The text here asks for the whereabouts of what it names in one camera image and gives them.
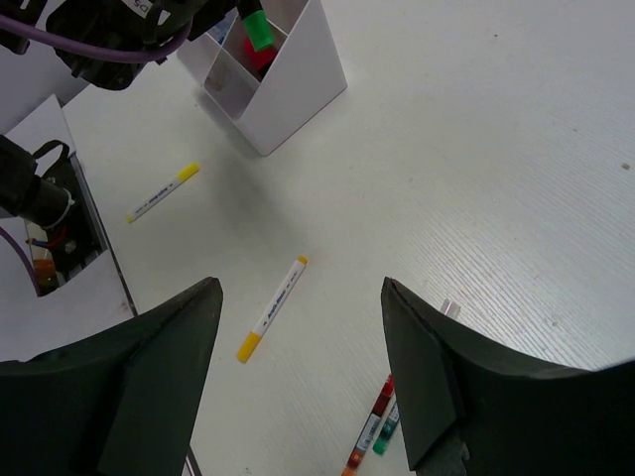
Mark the clear glue bottle blue cap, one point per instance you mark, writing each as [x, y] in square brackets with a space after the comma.
[221, 29]

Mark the green black highlighter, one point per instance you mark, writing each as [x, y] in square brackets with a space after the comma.
[255, 22]

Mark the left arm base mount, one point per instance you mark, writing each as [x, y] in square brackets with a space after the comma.
[59, 238]

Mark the yellow capped white marker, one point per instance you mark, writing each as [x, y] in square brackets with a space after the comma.
[256, 334]

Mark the red orange pen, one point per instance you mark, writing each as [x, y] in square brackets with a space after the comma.
[369, 429]

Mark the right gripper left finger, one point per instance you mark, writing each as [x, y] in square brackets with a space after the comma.
[120, 402]

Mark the white right organizer box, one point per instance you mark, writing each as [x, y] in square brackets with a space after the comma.
[305, 76]

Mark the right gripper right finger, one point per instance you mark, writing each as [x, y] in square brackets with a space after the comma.
[472, 406]

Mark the pink black highlighter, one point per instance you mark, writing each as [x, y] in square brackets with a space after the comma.
[257, 62]

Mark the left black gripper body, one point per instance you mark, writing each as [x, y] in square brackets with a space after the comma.
[134, 32]

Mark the yellow marker near left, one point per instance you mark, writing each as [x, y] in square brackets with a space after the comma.
[180, 178]

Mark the green clear pen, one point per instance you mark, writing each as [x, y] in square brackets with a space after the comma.
[387, 430]

